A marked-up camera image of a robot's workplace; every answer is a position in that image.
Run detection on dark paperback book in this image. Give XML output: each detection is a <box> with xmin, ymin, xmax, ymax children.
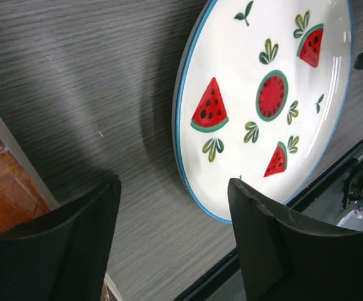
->
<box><xmin>0</xmin><ymin>117</ymin><xmax>121</xmax><ymax>300</ymax></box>

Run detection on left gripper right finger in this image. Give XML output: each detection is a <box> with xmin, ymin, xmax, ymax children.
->
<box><xmin>228</xmin><ymin>178</ymin><xmax>363</xmax><ymax>300</ymax></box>

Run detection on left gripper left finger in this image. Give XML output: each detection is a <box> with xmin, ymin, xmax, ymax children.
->
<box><xmin>0</xmin><ymin>177</ymin><xmax>121</xmax><ymax>300</ymax></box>

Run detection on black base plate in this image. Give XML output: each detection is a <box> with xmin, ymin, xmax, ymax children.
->
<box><xmin>179</xmin><ymin>139</ymin><xmax>363</xmax><ymax>300</ymax></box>

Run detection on white strawberry plate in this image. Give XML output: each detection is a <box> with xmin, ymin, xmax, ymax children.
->
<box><xmin>172</xmin><ymin>1</ymin><xmax>354</xmax><ymax>223</ymax></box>

